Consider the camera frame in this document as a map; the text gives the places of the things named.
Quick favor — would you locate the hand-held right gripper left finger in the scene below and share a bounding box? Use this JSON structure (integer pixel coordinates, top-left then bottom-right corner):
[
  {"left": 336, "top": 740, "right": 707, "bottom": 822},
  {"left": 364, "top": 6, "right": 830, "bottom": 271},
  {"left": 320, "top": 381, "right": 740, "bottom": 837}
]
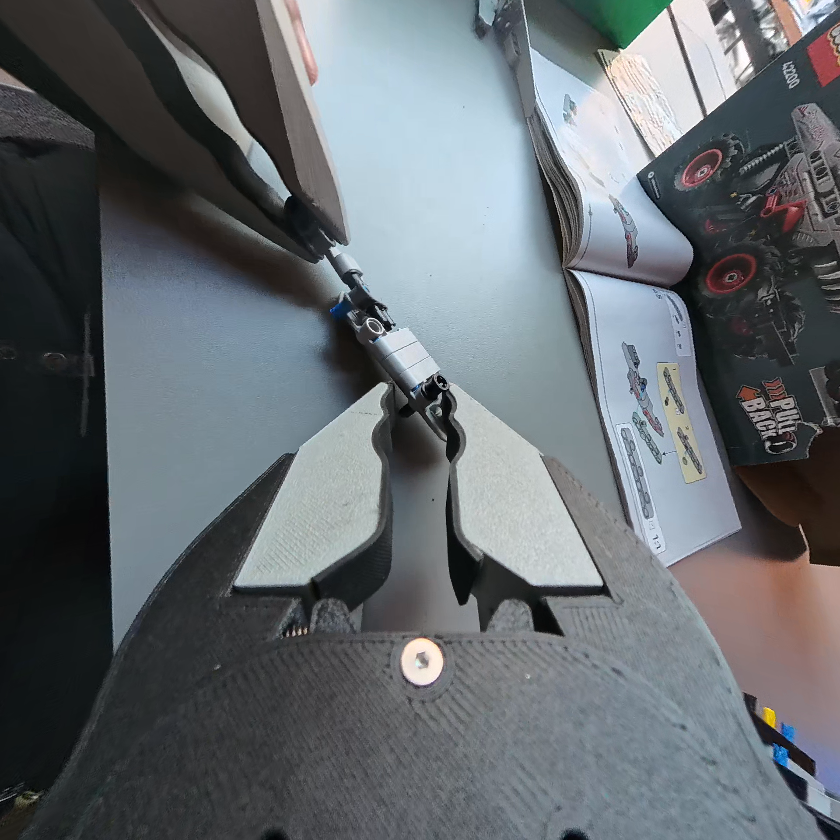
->
[{"left": 233, "top": 382, "right": 396, "bottom": 610}]

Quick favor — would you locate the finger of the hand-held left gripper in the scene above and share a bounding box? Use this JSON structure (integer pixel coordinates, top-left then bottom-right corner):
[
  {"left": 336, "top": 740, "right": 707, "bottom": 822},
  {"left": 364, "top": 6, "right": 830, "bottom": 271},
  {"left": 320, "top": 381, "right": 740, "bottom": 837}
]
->
[
  {"left": 0, "top": 0, "right": 327, "bottom": 265},
  {"left": 147, "top": 0, "right": 350, "bottom": 245}
]

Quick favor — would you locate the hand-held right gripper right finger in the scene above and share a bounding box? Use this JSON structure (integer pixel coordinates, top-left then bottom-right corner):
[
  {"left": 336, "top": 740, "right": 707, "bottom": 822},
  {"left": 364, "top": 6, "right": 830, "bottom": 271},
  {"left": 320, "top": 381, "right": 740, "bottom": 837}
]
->
[{"left": 445, "top": 386, "right": 606, "bottom": 606}]

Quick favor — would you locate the grey lego connector with blue pin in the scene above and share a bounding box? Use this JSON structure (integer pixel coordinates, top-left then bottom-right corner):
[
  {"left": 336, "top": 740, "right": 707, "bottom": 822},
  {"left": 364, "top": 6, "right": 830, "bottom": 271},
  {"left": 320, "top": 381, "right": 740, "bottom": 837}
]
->
[{"left": 328, "top": 246, "right": 395, "bottom": 339}]

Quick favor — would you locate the grey lego block with curved panel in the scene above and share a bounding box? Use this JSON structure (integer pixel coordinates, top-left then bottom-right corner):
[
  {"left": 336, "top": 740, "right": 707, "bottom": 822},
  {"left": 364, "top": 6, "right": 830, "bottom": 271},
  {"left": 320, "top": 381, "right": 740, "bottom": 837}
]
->
[{"left": 360, "top": 316, "right": 457, "bottom": 445}]

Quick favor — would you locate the open lego instruction booklet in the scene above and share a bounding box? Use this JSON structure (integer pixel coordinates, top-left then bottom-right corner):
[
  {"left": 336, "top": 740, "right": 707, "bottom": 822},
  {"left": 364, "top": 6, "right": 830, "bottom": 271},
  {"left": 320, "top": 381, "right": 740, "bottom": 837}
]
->
[{"left": 521, "top": 39, "right": 744, "bottom": 568}]

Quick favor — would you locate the black lego set box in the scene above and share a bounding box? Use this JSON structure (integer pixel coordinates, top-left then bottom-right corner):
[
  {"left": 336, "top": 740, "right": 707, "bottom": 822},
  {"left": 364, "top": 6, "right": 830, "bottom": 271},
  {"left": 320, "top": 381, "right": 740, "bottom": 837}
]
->
[{"left": 635, "top": 7, "right": 840, "bottom": 468}]

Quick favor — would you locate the green box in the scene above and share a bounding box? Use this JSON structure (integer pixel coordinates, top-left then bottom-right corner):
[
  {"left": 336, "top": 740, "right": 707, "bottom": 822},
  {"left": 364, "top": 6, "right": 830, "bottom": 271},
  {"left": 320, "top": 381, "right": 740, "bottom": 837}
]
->
[{"left": 558, "top": 0, "right": 677, "bottom": 51}]

